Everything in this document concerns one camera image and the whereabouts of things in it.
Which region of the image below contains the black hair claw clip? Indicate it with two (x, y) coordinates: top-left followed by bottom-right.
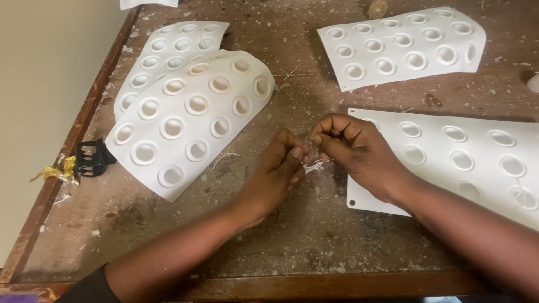
(74, 138), (117, 178)

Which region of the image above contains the white paper sheet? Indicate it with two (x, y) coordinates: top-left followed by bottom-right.
(120, 0), (179, 11)

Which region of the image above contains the black sleeve cuff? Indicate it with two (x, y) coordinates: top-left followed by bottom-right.
(55, 264), (122, 303)

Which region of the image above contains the person's left hand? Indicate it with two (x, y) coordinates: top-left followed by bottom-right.
(237, 128), (311, 227)

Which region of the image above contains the person's right hand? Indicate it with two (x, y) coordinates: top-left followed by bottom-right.
(311, 113), (415, 207)

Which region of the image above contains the gold foil wrapper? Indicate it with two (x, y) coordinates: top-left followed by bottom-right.
(29, 156), (80, 187)

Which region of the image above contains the white thread scrap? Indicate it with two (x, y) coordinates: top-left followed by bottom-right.
(211, 152), (241, 170)

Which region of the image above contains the white silicone mould sheet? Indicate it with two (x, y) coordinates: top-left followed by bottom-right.
(114, 21), (231, 122)
(346, 108), (539, 231)
(317, 7), (487, 93)
(105, 50), (275, 203)

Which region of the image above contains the thin white thread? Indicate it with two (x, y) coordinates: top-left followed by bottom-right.
(302, 135), (330, 175)

